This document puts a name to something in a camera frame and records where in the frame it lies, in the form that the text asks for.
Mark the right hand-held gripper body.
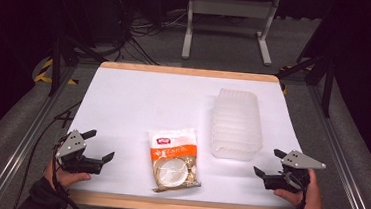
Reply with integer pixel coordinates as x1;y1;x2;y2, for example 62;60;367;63
261;147;328;197

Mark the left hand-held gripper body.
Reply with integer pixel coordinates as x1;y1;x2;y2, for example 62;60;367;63
53;128;107;176

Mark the person's left hand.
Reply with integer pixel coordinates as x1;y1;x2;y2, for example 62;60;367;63
43;158;94;193

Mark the person's right hand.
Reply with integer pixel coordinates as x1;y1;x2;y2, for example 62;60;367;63
272;165;327;209

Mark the clear plastic container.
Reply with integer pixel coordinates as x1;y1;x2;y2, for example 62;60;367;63
208;87;268;164

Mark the white paper sheet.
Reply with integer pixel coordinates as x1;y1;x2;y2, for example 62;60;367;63
63;65;309;209

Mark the orange and white snack packet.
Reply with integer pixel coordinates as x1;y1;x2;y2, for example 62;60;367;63
143;125;207;197

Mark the yellow and black floor tape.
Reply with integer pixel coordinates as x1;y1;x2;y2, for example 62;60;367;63
276;63;313;98
34;57;81;86

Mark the black metal stand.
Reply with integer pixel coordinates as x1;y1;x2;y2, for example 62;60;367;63
274;0;343;119
45;0;112;102

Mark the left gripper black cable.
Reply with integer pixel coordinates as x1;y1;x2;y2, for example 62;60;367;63
47;140;92;209

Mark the thin black floor cable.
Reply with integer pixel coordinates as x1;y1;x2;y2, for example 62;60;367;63
19;96;82;209

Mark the aluminium rail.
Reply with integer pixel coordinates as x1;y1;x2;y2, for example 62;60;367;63
297;82;371;209
0;59;79;209

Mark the bundle of floor cables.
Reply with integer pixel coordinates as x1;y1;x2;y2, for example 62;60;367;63
105;0;191;68

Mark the white metal table frame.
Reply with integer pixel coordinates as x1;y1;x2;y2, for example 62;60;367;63
180;0;281;67

